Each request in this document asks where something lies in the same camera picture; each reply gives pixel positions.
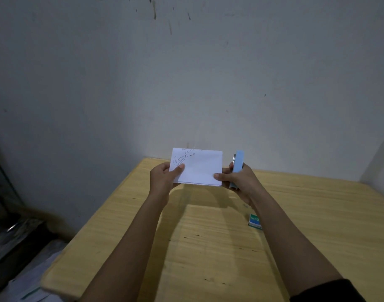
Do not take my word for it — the person's left hand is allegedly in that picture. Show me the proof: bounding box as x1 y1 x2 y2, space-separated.
149 162 185 200

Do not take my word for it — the person's right hand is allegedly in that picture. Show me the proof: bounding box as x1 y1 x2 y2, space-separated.
214 162 266 207

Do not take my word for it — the light blue stapler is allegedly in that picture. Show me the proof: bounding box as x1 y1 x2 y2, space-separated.
229 150 245 190

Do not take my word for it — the white paper with handwriting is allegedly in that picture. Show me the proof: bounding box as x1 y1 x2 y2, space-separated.
169 148 223 187

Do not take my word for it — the person's left forearm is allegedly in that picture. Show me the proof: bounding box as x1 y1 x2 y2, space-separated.
79 189 170 302

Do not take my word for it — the person's right forearm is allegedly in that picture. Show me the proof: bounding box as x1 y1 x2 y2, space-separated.
250 189 343 297

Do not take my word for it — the green staple box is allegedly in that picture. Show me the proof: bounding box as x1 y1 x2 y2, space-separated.
248 213 263 230

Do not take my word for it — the wooden table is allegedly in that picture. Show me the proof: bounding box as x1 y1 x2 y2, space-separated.
41 157 384 302

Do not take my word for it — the black sleeve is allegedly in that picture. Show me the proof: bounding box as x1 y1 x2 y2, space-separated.
289 279 367 302

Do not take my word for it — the pile of papers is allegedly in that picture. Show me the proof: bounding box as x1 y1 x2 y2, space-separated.
0 217 68 302

